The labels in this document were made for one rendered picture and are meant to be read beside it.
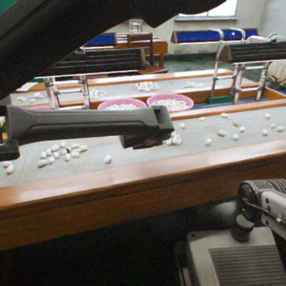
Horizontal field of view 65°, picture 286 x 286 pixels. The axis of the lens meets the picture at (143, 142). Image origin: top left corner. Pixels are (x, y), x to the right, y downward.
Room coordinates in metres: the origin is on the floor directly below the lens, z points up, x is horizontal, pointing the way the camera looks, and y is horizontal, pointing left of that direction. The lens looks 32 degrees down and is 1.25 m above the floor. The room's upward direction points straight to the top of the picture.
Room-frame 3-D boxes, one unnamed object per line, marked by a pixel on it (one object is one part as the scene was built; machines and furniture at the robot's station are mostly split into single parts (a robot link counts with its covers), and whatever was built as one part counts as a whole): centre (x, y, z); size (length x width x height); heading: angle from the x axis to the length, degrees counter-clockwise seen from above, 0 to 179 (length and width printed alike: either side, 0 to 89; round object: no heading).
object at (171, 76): (1.73, 0.11, 0.67); 1.81 x 0.12 x 0.19; 106
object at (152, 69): (3.28, -0.06, 0.45); 0.44 x 0.43 x 0.91; 124
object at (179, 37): (1.62, -0.48, 1.08); 0.62 x 0.08 x 0.07; 106
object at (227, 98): (1.54, -0.51, 0.90); 0.20 x 0.19 x 0.45; 106
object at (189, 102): (1.23, -0.15, 0.72); 0.27 x 0.27 x 0.10
